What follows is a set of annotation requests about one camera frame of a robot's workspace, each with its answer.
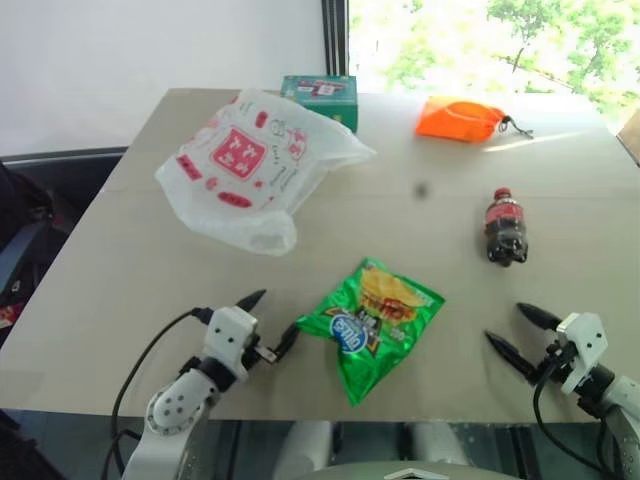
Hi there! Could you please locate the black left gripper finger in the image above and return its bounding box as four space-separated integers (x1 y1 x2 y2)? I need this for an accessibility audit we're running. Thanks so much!
234 288 268 315
275 321 302 360

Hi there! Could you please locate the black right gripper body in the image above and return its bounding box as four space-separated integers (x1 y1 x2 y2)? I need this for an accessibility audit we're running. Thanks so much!
534 335 577 387

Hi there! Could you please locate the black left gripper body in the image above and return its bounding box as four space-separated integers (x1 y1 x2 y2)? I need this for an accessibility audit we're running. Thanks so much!
243 331 280 374

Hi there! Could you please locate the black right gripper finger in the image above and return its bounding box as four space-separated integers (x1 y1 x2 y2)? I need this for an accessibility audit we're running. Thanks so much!
515 301 563 331
483 330 540 386

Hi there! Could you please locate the green chip bag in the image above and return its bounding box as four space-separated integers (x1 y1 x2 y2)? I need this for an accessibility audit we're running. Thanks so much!
295 257 447 407

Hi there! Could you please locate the small cola bottle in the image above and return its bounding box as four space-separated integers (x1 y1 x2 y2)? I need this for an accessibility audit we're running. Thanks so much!
481 186 530 268

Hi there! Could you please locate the white red-printed plastic bag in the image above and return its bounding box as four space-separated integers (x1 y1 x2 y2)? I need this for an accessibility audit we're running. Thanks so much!
154 88 378 258

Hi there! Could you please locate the silver robot torso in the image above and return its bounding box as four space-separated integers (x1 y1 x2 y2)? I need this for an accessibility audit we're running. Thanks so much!
283 419 471 480

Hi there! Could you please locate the brown cardboard box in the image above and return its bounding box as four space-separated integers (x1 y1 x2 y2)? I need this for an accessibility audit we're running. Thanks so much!
615 105 640 169

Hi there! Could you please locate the green cardboard box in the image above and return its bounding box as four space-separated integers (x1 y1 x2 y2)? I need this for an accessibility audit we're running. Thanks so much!
279 74 361 134

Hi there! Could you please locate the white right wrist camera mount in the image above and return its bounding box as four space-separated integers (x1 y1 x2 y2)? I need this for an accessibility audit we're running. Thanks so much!
555 311 609 397

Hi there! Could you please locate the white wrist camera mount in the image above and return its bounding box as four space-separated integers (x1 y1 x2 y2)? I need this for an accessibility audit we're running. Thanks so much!
201 305 259 384
555 311 609 397

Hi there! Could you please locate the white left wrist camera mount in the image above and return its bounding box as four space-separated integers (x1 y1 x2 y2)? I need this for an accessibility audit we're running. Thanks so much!
201 305 259 384

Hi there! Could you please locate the orange drawstring pouch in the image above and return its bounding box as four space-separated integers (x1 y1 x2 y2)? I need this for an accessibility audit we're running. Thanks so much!
414 95 535 145

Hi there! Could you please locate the dark window frame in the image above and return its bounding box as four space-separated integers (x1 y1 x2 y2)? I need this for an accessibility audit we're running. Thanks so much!
319 0 351 77

